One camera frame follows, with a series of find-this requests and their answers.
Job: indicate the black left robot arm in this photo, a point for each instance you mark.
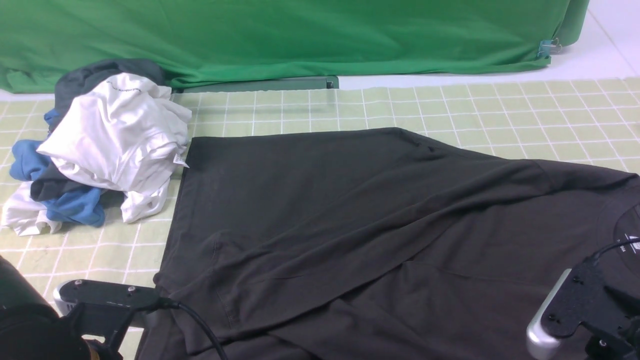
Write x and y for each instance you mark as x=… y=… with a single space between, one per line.
x=30 y=329

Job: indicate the green backdrop cloth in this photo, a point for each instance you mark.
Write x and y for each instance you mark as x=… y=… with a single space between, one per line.
x=202 y=42

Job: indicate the blue crumpled garment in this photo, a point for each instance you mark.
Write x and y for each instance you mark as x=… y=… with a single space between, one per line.
x=26 y=216

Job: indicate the white crumpled shirt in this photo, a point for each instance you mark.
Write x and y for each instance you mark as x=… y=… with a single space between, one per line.
x=126 y=136

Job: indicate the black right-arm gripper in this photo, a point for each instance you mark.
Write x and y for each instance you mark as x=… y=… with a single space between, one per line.
x=614 y=324

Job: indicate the dark gray long-sleeve shirt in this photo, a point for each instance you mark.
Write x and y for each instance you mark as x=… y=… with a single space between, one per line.
x=380 y=244

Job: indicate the dark gray crumpled garment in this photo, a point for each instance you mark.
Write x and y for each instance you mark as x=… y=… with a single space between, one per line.
x=95 y=75

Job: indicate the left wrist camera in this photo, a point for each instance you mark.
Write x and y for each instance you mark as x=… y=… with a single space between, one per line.
x=87 y=292

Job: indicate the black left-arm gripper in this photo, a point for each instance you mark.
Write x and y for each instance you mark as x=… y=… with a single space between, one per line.
x=97 y=331

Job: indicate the blue binder clip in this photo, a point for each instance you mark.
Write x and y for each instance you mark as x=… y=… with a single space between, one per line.
x=549 y=47

